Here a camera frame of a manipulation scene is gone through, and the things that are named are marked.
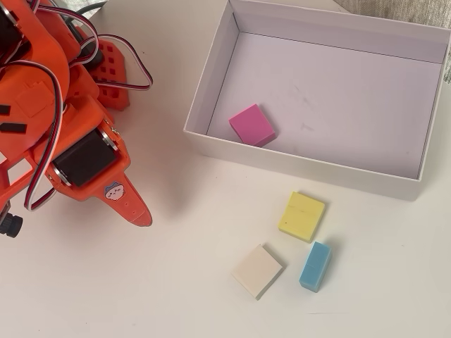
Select orange gripper with servo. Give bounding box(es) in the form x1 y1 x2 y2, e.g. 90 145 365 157
45 95 154 228

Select white cardboard bin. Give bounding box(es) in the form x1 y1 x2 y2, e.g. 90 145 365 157
182 0 451 202

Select blue foam cuboid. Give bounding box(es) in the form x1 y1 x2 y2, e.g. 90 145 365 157
299 241 333 293

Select pink foam cuboid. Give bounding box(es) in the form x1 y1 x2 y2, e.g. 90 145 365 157
228 103 276 148

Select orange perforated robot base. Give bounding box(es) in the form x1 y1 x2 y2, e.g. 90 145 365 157
87 37 132 112

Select yellow foam cuboid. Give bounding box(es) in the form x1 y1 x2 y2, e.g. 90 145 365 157
278 191 326 244

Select beige foam cuboid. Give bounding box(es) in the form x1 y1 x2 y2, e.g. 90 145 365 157
231 242 286 301

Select tricolour gripper servo cable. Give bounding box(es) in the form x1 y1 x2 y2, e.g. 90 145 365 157
0 59 68 212

